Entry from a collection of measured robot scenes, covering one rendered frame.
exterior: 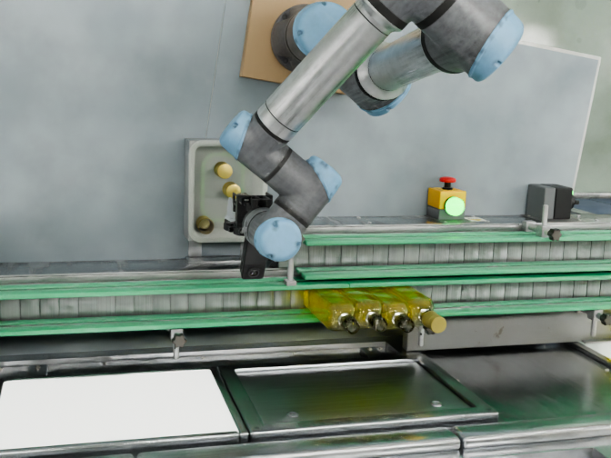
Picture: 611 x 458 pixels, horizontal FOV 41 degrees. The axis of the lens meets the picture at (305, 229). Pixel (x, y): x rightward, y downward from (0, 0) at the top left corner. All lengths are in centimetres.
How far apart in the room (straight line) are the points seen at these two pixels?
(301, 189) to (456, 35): 36
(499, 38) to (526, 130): 85
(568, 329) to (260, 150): 106
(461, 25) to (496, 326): 95
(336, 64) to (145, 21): 64
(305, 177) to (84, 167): 62
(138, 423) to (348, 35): 74
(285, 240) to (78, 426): 47
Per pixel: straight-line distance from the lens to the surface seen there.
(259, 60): 185
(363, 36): 132
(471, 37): 131
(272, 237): 138
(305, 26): 165
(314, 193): 141
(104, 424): 148
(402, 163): 201
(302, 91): 135
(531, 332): 211
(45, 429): 148
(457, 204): 196
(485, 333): 205
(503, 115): 211
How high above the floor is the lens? 260
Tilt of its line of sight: 71 degrees down
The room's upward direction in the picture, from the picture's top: 123 degrees clockwise
